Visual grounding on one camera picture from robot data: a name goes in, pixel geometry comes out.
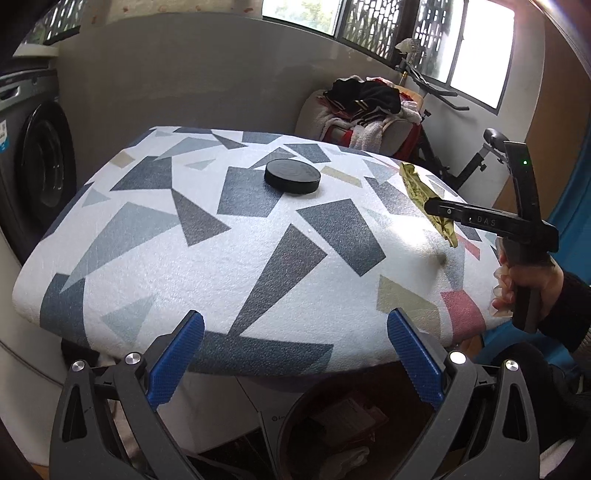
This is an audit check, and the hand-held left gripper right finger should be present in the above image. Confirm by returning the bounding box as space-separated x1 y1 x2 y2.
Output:
387 308 541 480

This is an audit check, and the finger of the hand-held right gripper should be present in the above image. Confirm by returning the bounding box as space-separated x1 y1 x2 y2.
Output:
424 196 504 229

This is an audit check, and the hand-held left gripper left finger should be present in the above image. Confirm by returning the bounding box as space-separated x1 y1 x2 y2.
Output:
48 309 206 480

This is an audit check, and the gold wrapper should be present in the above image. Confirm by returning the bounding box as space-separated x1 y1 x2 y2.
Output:
399 161 459 248

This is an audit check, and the dark brown trash bin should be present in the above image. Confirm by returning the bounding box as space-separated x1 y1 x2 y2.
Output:
277 378 444 480

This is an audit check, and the person's right forearm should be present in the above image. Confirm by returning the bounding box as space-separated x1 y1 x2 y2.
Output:
536 270 591 356

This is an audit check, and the person's right hand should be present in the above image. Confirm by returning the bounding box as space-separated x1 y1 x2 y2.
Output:
490 251 566 324

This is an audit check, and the black exercise bike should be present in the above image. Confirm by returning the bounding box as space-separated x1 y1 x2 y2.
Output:
394 39 513 195

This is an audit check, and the blue fabric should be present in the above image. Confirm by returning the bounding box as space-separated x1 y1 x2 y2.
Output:
551 185 591 365

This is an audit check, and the geometric patterned tablecloth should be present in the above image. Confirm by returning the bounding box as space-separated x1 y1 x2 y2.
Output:
13 126 511 381

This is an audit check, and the beige chair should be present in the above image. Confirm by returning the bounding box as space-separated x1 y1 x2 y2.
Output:
295 88 426 158

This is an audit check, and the pile of clothes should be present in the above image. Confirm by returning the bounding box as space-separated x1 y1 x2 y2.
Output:
322 76 423 148

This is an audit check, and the large window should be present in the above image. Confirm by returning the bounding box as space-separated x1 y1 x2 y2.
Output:
261 0 515 112

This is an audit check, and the white cabinet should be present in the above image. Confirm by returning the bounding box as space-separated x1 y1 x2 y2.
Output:
0 222 70 467

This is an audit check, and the black round lid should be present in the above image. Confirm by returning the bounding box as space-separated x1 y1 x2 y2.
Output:
264 159 321 197

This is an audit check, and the grey washing machine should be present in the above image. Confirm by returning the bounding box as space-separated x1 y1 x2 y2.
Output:
0 69 77 266

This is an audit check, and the cardboard box with red print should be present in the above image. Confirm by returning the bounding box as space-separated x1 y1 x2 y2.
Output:
88 0 264 21

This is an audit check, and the lattice window screen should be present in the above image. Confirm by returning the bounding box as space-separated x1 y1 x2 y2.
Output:
28 0 88 44

